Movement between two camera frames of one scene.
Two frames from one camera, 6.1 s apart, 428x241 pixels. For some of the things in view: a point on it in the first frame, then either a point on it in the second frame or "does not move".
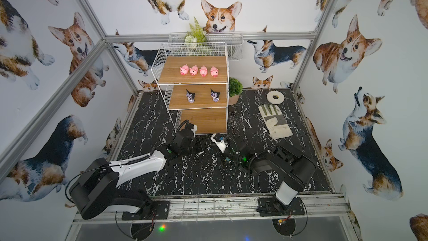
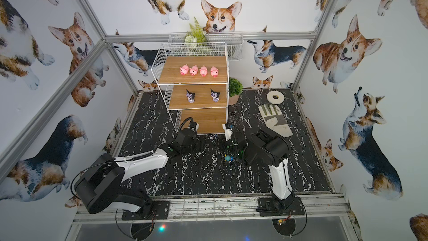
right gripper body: [229, 152] -> [237, 153]
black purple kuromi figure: [190, 96] does not move
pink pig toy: [193, 70] does not move
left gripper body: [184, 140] does not move
